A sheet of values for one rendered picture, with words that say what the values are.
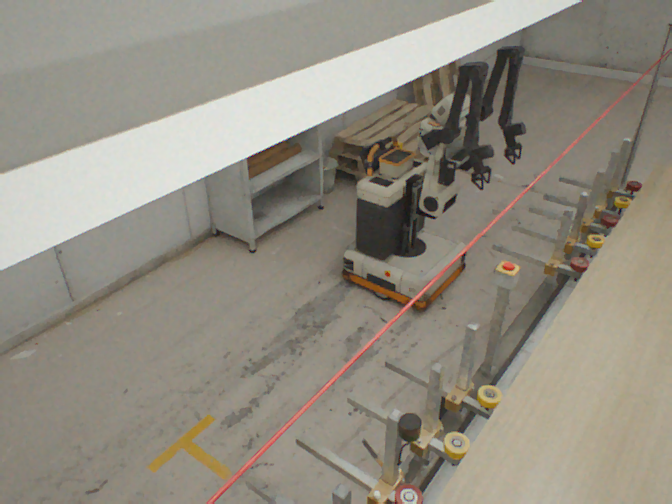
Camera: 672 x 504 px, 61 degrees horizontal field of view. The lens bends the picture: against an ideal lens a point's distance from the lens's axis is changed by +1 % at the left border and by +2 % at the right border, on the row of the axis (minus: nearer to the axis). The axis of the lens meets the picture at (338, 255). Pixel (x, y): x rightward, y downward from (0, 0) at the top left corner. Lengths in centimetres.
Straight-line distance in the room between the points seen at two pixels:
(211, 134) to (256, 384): 315
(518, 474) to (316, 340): 193
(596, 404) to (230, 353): 214
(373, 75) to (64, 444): 316
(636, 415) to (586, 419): 17
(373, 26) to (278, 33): 5
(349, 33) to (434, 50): 8
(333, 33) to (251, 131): 4
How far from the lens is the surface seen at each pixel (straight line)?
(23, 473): 328
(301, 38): 17
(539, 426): 201
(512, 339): 260
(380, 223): 357
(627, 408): 218
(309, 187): 494
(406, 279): 362
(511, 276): 207
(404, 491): 177
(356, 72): 21
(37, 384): 370
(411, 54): 24
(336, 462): 187
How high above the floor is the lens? 237
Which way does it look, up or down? 34 degrees down
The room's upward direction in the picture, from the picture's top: straight up
